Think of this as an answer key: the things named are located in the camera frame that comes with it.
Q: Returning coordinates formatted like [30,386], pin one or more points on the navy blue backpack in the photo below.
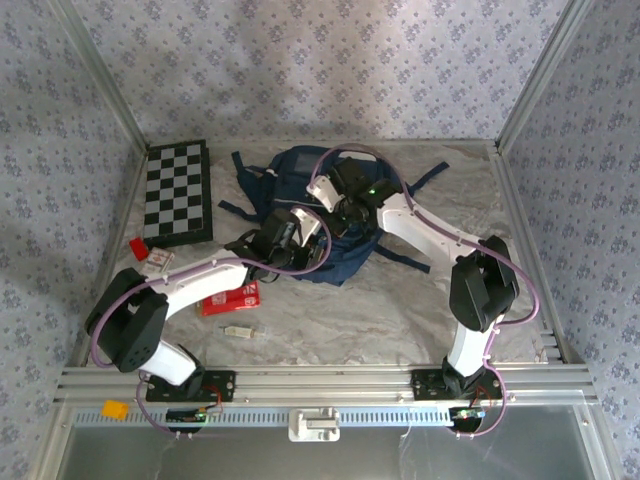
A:
[287,185]

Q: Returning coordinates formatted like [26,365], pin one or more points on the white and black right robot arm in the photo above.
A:
[425,235]

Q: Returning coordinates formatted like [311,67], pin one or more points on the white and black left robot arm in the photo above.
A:
[200,285]

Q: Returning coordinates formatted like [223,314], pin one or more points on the red pencil pouch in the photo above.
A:
[235,302]

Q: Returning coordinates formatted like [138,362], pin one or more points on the playing card pack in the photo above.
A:
[160,260]

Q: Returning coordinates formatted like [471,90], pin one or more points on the small item in clear wrapper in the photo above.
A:
[237,331]

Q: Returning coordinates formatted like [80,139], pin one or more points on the black and grey chessboard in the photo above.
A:
[175,190]

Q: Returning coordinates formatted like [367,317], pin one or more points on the grey metal panel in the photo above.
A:
[200,455]

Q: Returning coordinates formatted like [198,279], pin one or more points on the orange tag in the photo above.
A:
[115,409]

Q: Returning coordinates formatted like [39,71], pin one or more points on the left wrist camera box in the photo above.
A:
[280,225]

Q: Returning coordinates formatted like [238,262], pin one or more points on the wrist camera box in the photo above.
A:
[350,175]
[280,225]

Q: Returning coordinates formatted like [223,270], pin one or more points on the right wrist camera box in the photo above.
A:
[350,175]

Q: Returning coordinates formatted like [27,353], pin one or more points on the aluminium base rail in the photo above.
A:
[320,382]

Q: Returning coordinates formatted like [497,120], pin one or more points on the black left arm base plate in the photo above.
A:
[220,385]

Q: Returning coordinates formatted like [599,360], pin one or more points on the aluminium table side rail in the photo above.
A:
[530,260]
[132,200]

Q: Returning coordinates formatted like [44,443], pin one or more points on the white latch bracket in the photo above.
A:
[314,425]

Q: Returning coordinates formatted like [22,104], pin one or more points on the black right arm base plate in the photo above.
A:
[425,385]

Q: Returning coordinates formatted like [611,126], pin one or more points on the aluminium frame post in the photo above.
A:
[545,70]
[100,75]

